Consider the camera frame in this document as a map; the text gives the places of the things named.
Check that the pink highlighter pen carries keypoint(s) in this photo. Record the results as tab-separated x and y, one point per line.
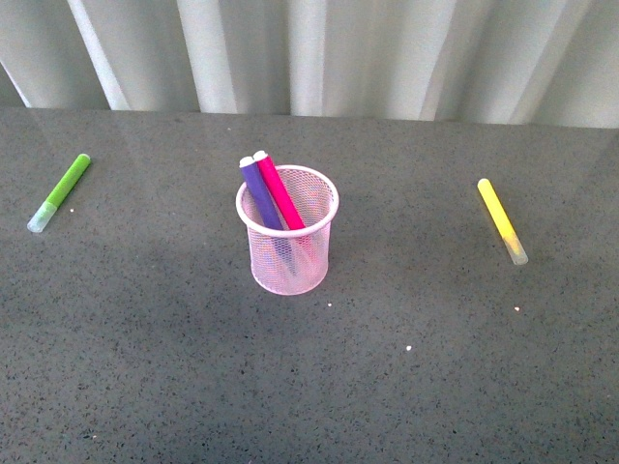
278	191

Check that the purple highlighter pen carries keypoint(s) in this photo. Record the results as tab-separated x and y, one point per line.
266	208

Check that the pink mesh pen cup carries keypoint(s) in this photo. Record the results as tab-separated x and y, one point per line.
317	201

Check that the yellow highlighter pen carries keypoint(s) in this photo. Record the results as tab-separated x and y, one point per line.
502	222

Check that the green highlighter pen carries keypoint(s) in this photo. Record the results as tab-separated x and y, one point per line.
54	200

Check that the white pleated curtain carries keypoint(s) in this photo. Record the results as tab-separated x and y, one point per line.
493	62

